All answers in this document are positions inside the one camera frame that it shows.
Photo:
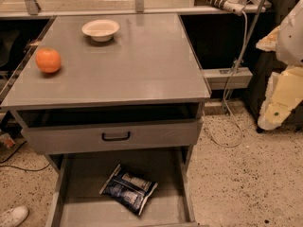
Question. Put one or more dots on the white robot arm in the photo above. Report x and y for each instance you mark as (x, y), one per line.
(286, 40)

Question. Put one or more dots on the blue chip bag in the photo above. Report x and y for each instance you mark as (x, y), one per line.
(130, 191)

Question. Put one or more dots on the orange fruit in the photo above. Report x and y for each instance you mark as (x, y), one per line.
(48, 60)

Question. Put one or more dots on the open middle drawer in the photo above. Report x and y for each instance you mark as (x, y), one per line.
(77, 202)

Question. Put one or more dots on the white sneaker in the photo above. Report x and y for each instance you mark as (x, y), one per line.
(14, 217)

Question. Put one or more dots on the white power strip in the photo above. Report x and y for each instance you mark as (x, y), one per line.
(233, 6)

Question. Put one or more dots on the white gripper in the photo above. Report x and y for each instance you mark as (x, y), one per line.
(292, 43)

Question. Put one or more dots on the closed top drawer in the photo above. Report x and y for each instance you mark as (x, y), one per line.
(94, 138)

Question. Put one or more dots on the black drawer handle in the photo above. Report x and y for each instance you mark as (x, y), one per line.
(112, 137)

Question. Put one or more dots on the white paper bowl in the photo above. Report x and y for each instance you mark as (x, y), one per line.
(101, 30)

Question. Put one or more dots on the grey drawer cabinet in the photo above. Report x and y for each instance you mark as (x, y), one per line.
(146, 73)

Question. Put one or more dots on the small red white object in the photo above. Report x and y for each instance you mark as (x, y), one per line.
(6, 140)

